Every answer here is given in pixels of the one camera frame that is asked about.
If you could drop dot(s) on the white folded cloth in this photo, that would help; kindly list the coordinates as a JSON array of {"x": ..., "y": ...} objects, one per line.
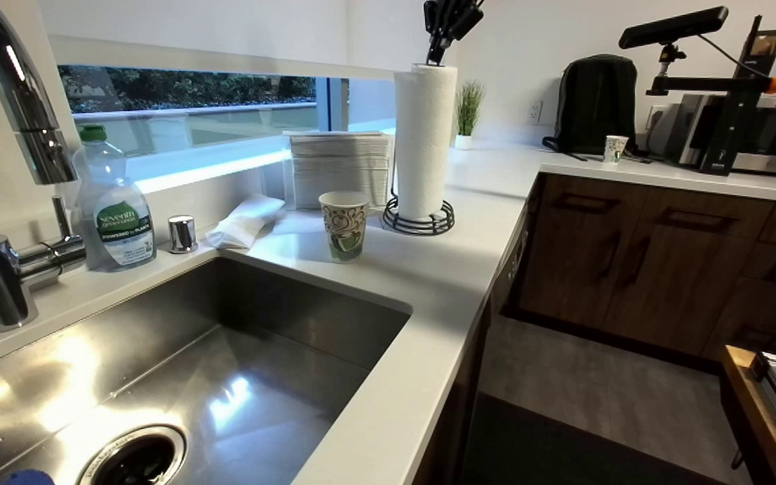
[{"x": 246, "y": 222}]

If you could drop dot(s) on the black camera stand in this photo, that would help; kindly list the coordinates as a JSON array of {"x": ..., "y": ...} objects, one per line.
[{"x": 727, "y": 125}]

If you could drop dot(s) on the light wooden table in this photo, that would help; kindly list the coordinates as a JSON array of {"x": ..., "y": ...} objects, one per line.
[{"x": 752, "y": 413}]

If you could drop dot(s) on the white window blind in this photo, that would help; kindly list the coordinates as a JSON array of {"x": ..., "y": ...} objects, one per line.
[{"x": 226, "y": 31}]

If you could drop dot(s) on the kitchen window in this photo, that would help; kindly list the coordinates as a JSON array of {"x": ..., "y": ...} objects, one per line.
[{"x": 201, "y": 116}]

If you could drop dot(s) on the small blue object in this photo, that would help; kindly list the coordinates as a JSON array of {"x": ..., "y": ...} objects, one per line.
[{"x": 28, "y": 477}]

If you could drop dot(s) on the patterned paper cup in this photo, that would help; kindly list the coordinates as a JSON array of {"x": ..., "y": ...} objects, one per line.
[{"x": 342, "y": 227}]

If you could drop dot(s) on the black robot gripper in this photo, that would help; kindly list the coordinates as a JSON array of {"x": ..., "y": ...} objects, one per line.
[{"x": 451, "y": 9}]

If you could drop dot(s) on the clear dish soap bottle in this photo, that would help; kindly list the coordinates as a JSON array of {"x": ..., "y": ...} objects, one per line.
[{"x": 118, "y": 223}]

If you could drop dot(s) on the black sink drain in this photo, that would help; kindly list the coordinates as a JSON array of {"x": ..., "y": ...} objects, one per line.
[{"x": 135, "y": 458}]

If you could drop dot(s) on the small white cup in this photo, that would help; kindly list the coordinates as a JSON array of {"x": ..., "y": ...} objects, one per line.
[{"x": 616, "y": 148}]

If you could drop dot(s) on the black backpack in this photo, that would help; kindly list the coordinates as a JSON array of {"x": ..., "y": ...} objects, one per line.
[{"x": 594, "y": 103}]

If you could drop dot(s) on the dark wooden cabinet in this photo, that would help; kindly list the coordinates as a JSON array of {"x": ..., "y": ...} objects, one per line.
[{"x": 675, "y": 271}]

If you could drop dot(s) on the small chrome cylinder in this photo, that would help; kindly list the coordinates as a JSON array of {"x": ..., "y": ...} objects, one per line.
[{"x": 182, "y": 233}]

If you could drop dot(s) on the stainless steel sink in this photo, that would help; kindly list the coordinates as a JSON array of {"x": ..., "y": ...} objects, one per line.
[{"x": 226, "y": 358}]

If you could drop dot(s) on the stack of white napkins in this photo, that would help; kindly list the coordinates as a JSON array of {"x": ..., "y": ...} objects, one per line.
[{"x": 334, "y": 167}]

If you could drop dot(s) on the small green plant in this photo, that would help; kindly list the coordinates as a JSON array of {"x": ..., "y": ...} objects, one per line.
[{"x": 469, "y": 109}]

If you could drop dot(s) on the white paper towel roll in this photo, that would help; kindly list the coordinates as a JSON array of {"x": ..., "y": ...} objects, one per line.
[
  {"x": 427, "y": 134},
  {"x": 415, "y": 227}
]

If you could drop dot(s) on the black bar camera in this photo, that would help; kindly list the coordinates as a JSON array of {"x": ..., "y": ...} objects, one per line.
[{"x": 675, "y": 28}]

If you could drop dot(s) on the dark sink counter cabinet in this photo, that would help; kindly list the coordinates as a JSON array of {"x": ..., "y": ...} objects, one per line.
[{"x": 459, "y": 405}]

